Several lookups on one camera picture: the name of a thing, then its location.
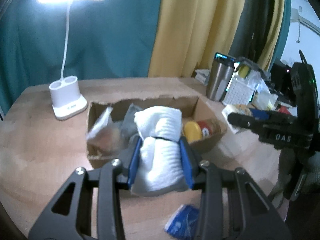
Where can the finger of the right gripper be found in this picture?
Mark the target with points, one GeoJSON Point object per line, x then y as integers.
{"type": "Point", "coordinates": [272, 117]}
{"type": "Point", "coordinates": [262, 125]}

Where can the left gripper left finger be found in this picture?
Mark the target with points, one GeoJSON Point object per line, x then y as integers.
{"type": "Point", "coordinates": [68, 214]}

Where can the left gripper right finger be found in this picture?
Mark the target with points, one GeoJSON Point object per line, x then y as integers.
{"type": "Point", "coordinates": [251, 214]}

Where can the blue tissue pack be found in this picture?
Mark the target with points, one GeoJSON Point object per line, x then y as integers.
{"type": "Point", "coordinates": [182, 224]}

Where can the yellow lid red jar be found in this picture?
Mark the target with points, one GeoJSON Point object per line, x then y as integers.
{"type": "Point", "coordinates": [198, 130]}

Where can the white socks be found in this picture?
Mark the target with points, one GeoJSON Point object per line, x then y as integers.
{"type": "Point", "coordinates": [160, 166]}

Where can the clear bag of snacks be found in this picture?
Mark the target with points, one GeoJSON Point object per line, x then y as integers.
{"type": "Point", "coordinates": [105, 134]}

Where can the grey gloves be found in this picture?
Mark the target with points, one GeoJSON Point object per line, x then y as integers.
{"type": "Point", "coordinates": [128, 128]}

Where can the red box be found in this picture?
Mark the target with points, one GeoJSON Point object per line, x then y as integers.
{"type": "Point", "coordinates": [284, 110]}

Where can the clear plastic bags pile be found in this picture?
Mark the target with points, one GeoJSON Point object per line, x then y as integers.
{"type": "Point", "coordinates": [256, 78]}

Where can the white perforated basket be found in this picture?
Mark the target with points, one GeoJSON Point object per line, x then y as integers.
{"type": "Point", "coordinates": [238, 93]}

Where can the black monitor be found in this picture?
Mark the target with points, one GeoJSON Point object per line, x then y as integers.
{"type": "Point", "coordinates": [282, 83]}

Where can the stainless steel tumbler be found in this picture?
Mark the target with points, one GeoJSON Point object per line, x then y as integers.
{"type": "Point", "coordinates": [220, 76]}

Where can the cardboard box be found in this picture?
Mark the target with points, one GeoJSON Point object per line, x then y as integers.
{"type": "Point", "coordinates": [193, 108]}

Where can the yellow curtain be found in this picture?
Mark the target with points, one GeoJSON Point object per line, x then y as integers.
{"type": "Point", "coordinates": [190, 32]}

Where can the teal curtain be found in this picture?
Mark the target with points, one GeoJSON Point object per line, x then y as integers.
{"type": "Point", "coordinates": [89, 39]}

